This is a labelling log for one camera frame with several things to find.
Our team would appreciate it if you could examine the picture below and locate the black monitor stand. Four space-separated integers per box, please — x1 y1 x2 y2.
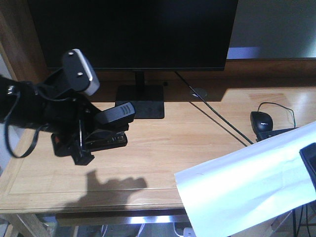
115 71 165 119

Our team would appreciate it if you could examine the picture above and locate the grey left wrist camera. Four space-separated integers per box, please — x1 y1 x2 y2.
62 49 100 96

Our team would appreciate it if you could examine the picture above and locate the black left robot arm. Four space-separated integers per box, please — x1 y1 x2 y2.
0 70 135 165

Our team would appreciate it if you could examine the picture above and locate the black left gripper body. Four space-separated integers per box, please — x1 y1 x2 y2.
34 69 99 165

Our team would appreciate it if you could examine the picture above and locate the white paper sheet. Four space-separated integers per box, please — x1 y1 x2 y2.
175 123 316 237

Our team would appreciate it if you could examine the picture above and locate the black computer monitor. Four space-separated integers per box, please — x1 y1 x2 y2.
27 0 238 71

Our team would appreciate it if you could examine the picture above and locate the black computer mouse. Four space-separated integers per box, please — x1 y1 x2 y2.
250 111 273 134

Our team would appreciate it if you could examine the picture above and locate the thin mouse cable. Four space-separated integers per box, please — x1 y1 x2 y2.
257 102 297 129

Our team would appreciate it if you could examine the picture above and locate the black and orange stapler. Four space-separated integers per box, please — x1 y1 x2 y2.
51 129 127 157

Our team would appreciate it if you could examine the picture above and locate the grey desk cable grommet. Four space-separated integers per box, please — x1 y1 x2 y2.
190 88 208 98

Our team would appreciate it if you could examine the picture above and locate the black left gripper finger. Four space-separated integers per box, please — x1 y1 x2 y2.
94 102 136 125

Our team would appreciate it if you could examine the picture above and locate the black monitor cable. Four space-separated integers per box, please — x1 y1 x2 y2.
174 71 255 146

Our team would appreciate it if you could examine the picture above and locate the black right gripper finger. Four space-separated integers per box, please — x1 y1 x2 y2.
299 143 316 188

